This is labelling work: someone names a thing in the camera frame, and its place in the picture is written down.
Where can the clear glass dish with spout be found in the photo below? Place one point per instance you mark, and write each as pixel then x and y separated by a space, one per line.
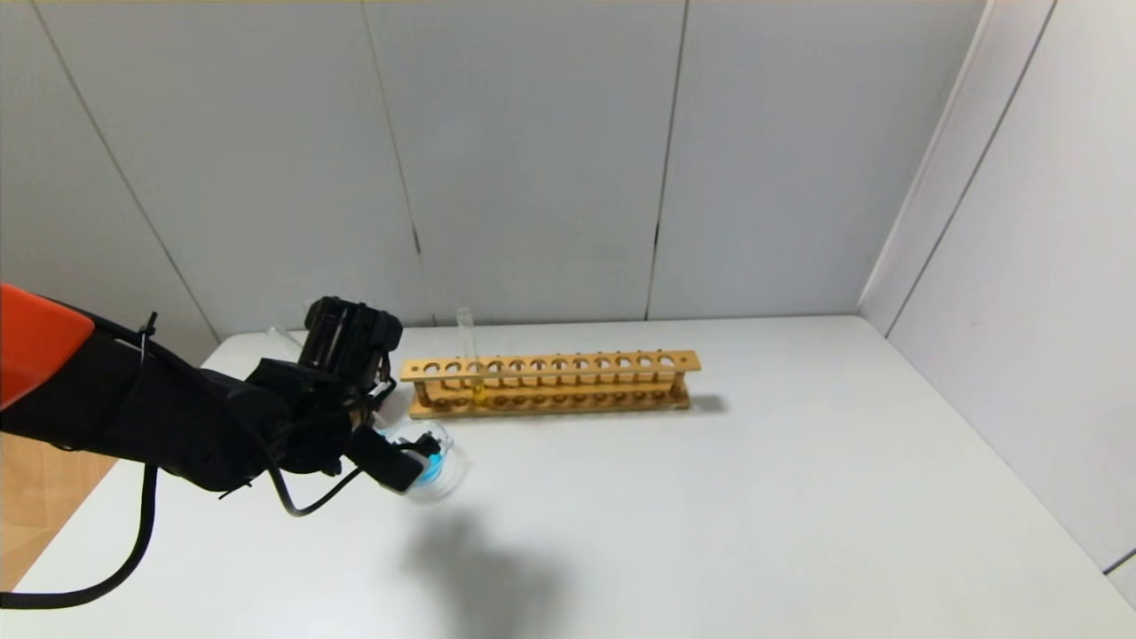
pixel 453 479

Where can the blue pigment glass test tube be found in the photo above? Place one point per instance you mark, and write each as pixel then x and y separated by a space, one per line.
pixel 282 337

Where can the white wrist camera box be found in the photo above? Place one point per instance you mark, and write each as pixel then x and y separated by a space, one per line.
pixel 386 460

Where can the wooden test tube rack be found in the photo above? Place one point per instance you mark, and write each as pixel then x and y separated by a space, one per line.
pixel 550 365

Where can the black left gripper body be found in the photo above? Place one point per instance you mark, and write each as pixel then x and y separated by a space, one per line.
pixel 388 461

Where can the yellow pigment glass test tube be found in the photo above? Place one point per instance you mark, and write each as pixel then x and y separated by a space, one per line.
pixel 478 391

